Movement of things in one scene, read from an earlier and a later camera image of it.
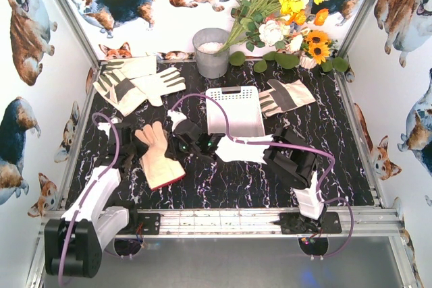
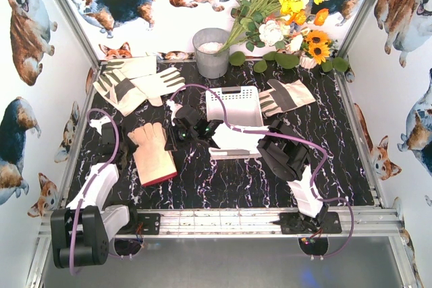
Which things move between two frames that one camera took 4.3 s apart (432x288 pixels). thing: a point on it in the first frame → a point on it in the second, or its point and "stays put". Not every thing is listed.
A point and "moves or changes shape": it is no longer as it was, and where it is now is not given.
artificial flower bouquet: x=276 y=7 stays put
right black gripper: x=194 y=137 → x=183 y=121
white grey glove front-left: x=131 y=96 stays put
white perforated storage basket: x=244 y=108 stays put
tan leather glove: x=159 y=168 moves or changes shape
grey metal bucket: x=206 y=42 stays put
